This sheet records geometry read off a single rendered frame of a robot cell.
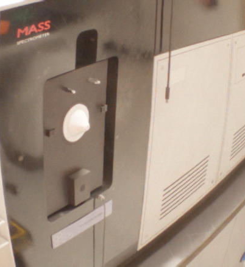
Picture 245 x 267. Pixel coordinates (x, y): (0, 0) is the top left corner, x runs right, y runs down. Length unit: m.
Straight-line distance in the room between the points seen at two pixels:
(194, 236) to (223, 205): 0.20
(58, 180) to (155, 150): 0.29
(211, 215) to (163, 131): 0.47
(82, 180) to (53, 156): 0.08
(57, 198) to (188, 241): 0.57
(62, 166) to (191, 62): 0.41
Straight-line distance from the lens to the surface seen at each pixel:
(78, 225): 0.93
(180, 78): 1.08
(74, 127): 0.82
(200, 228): 1.41
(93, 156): 0.91
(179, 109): 1.11
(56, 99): 0.79
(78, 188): 0.88
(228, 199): 1.56
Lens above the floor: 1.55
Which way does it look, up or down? 25 degrees down
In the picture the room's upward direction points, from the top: 3 degrees clockwise
